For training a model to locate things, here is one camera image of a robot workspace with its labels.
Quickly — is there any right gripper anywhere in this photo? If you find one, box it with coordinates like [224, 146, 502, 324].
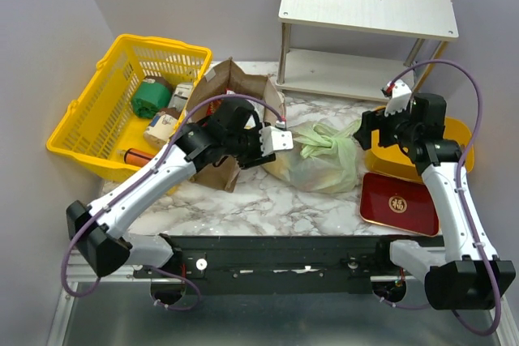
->
[354, 100, 419, 149]

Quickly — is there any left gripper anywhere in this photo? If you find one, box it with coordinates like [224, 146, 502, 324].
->
[225, 122, 277, 172]

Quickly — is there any green plastic grocery bag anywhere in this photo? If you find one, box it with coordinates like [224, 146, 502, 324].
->
[263, 119, 360, 194]

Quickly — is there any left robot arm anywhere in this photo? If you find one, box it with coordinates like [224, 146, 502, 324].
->
[66, 94, 275, 277]

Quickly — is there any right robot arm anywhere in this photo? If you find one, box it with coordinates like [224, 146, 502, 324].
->
[354, 93, 516, 310]

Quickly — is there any white chips packet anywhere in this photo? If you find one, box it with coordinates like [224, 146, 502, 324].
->
[206, 88, 236, 116]

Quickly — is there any yellow plastic tub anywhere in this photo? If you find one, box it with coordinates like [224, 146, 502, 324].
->
[363, 105, 474, 185]

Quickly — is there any brown paper bag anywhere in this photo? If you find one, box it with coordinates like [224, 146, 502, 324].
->
[185, 58, 286, 192]

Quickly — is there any white small carton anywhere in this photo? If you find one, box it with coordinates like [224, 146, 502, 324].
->
[168, 82, 194, 111]

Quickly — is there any red lacquer tray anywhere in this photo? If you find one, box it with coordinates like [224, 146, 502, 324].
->
[359, 173, 440, 237]

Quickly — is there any orange bottle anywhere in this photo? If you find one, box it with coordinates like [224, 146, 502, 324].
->
[117, 148, 154, 168]

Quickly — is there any yellow plastic shopping basket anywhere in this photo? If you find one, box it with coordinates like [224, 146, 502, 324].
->
[46, 34, 212, 182]

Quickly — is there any white two-tier shelf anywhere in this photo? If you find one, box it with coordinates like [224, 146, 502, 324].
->
[277, 0, 459, 102]

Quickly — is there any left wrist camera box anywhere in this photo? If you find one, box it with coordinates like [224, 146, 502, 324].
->
[259, 126, 294, 156]

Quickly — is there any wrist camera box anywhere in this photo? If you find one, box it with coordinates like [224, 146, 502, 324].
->
[381, 79, 412, 117]
[259, 126, 294, 156]

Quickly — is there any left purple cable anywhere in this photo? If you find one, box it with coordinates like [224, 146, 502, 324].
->
[60, 93, 287, 311]

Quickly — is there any purple cable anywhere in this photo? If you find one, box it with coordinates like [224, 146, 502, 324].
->
[379, 58, 504, 336]
[60, 93, 287, 311]

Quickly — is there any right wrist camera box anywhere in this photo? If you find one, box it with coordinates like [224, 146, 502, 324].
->
[381, 79, 412, 117]

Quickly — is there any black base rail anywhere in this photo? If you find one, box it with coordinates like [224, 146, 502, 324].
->
[149, 235, 447, 297]

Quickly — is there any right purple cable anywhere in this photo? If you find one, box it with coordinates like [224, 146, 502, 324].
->
[379, 58, 504, 336]

